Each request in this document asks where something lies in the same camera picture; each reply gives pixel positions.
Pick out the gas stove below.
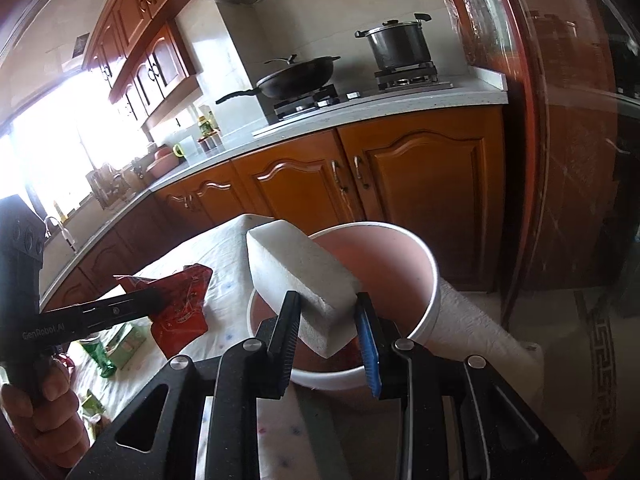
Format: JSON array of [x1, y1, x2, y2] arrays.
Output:
[[252, 62, 453, 136]]

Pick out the white foam block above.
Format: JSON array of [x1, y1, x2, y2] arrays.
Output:
[[246, 218, 368, 360]]

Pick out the floral white tablecloth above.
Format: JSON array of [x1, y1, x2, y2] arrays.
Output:
[[65, 214, 401, 480]]

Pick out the pink basin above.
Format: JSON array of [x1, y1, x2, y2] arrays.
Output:
[[148, 146, 181, 179]]

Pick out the person's left hand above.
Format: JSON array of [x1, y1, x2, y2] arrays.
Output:
[[0, 355, 95, 457]]

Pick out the green paper packet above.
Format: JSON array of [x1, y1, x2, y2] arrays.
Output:
[[107, 324, 147, 367]]

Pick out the wooden glass display cabinet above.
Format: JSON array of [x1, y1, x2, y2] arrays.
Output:
[[425, 0, 640, 461]]

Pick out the sink faucet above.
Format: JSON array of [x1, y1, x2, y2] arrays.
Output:
[[44, 216, 78, 253]]

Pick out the white bin with pink inside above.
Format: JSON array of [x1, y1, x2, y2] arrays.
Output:
[[246, 221, 440, 395]]

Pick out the wooden lower cabinets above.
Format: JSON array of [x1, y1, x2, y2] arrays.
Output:
[[42, 107, 506, 311]]

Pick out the small green packet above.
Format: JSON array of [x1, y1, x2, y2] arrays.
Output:
[[82, 389, 108, 418]]

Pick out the red snack wrapper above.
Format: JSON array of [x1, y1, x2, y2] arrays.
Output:
[[112, 263, 213, 360]]

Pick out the wooden upper cabinets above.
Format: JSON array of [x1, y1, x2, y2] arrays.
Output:
[[82, 0, 198, 126]]

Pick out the steel pot with lid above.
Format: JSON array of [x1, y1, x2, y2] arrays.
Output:
[[355, 13, 433, 72]]

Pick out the grey kitchen countertop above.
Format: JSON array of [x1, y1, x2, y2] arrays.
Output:
[[39, 66, 508, 306]]

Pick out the black wok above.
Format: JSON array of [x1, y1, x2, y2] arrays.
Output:
[[216, 54, 341, 106]]

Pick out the white textured cloth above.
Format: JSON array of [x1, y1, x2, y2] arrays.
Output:
[[425, 280, 543, 401]]

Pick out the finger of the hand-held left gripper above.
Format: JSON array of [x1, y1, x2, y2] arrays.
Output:
[[75, 287, 168, 335]]

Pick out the dish rack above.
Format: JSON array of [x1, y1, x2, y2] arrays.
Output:
[[85, 162, 132, 208]]

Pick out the wooden cabinets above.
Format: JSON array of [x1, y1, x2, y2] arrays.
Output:
[[42, 107, 506, 311], [82, 0, 198, 126]]

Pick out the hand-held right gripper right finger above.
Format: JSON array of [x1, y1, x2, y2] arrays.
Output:
[[354, 291, 587, 480]]

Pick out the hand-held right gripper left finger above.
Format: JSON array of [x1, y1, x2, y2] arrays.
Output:
[[65, 290, 302, 480]]

